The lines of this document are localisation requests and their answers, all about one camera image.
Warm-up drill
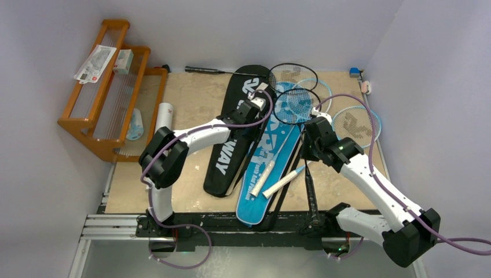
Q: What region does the blue white wipes pack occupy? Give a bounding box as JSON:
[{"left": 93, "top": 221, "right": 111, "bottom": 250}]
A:
[{"left": 126, "top": 108, "right": 144, "bottom": 141}]

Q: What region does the small white green box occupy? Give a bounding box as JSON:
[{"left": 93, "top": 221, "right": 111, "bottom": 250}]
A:
[{"left": 113, "top": 49, "right": 134, "bottom": 75}]

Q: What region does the black racket handle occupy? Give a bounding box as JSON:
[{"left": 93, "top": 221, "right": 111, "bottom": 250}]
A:
[{"left": 273, "top": 87, "right": 322, "bottom": 226}]

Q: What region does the black Crossway racket bag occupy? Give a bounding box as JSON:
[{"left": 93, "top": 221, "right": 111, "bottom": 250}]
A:
[{"left": 203, "top": 65, "right": 268, "bottom": 197}]

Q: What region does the blue racket bag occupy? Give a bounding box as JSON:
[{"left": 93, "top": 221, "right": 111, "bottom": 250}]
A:
[{"left": 235, "top": 82, "right": 313, "bottom": 227}]

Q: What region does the wooden shelf rack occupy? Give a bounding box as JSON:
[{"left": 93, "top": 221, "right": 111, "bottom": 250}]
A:
[{"left": 57, "top": 19, "right": 170, "bottom": 162}]

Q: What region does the white plastic package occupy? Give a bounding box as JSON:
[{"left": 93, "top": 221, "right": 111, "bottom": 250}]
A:
[{"left": 74, "top": 45, "right": 116, "bottom": 85}]

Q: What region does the blue racket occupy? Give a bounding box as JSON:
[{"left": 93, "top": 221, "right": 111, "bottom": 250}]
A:
[
  {"left": 262, "top": 106, "right": 383, "bottom": 199},
  {"left": 248, "top": 81, "right": 332, "bottom": 199}
]

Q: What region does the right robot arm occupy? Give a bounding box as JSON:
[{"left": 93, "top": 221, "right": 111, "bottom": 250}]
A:
[{"left": 302, "top": 116, "right": 441, "bottom": 268}]

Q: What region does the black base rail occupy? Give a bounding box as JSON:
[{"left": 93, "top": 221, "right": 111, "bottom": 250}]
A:
[{"left": 135, "top": 211, "right": 360, "bottom": 251}]

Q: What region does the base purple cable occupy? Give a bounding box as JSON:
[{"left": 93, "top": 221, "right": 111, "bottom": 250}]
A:
[{"left": 147, "top": 224, "right": 213, "bottom": 269}]

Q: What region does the white shuttlecock tube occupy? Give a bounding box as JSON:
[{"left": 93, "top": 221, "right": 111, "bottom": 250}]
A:
[{"left": 154, "top": 103, "right": 174, "bottom": 133}]

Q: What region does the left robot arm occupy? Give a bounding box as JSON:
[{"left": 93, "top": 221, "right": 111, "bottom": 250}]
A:
[{"left": 138, "top": 98, "right": 273, "bottom": 237}]

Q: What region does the blue clip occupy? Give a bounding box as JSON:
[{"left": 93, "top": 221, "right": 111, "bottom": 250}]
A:
[{"left": 349, "top": 67, "right": 362, "bottom": 79}]

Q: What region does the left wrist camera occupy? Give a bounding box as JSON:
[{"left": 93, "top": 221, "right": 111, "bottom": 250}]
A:
[{"left": 247, "top": 89, "right": 271, "bottom": 111}]

